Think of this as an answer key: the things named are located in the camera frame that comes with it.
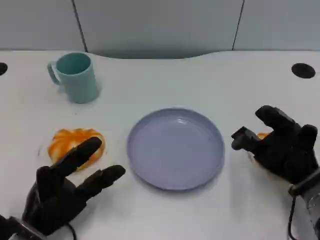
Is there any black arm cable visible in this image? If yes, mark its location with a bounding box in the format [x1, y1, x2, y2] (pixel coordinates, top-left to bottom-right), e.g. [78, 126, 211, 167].
[287, 193, 298, 240]
[65, 223, 77, 240]

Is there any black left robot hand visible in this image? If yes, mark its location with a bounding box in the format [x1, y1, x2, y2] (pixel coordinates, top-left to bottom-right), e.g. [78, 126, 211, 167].
[21, 136, 127, 236]

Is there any pale green mug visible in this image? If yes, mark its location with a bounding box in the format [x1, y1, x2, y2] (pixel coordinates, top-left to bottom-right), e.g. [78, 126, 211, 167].
[47, 52, 100, 104]

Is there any orange and white bread roll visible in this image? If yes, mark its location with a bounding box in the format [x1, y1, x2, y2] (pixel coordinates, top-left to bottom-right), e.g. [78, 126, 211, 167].
[47, 127, 107, 172]
[246, 132, 272, 161]

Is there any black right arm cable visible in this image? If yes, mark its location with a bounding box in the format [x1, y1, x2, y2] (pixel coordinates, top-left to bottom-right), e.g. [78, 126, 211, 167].
[287, 193, 298, 240]

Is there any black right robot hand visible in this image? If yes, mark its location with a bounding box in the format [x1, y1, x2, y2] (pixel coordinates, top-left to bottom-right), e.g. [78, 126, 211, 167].
[230, 104, 320, 185]

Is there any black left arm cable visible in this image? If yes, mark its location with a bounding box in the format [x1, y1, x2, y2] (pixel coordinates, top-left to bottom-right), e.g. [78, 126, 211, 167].
[65, 223, 77, 240]

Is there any lilac plate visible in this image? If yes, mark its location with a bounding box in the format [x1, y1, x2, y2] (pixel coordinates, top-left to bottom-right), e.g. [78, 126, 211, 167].
[126, 107, 225, 192]

